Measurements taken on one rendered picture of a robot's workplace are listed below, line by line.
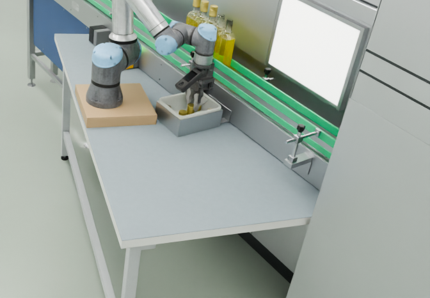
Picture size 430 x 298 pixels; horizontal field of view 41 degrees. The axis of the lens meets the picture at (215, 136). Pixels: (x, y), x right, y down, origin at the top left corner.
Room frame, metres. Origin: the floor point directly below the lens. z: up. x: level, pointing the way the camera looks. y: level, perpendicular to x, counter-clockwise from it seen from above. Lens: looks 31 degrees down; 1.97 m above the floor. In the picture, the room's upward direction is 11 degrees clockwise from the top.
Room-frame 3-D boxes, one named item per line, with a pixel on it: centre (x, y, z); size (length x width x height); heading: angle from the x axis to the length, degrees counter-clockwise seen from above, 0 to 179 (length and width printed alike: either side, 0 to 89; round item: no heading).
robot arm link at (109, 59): (2.08, 0.48, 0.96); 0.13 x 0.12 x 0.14; 165
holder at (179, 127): (2.12, 0.11, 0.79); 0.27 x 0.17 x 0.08; 134
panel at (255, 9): (2.33, -0.15, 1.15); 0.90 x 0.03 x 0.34; 44
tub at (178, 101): (2.10, 0.13, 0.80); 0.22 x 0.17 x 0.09; 134
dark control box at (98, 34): (2.72, 0.67, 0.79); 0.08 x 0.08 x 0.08; 44
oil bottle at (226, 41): (2.33, 0.03, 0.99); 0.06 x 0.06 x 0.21; 44
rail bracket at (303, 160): (1.79, -0.31, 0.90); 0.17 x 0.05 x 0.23; 134
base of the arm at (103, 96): (2.08, 0.48, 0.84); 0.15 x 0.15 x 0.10
